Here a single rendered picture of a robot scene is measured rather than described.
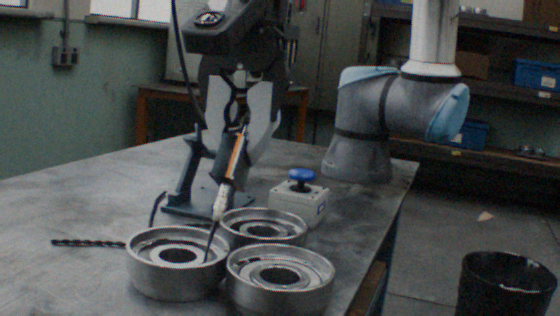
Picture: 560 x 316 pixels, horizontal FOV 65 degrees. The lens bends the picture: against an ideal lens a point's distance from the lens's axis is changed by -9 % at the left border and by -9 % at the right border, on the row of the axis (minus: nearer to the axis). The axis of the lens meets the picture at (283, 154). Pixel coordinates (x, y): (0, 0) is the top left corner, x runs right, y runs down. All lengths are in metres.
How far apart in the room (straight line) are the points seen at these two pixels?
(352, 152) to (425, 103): 0.18
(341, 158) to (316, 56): 3.44
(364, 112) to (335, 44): 3.40
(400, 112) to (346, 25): 3.44
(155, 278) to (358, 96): 0.62
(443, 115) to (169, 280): 0.59
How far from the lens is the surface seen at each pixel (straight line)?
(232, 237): 0.55
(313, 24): 4.41
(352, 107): 0.97
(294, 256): 0.52
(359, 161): 0.97
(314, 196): 0.69
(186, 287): 0.46
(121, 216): 0.69
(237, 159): 0.48
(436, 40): 0.90
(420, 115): 0.90
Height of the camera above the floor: 1.04
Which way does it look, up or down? 12 degrees down
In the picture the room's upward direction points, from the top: 6 degrees clockwise
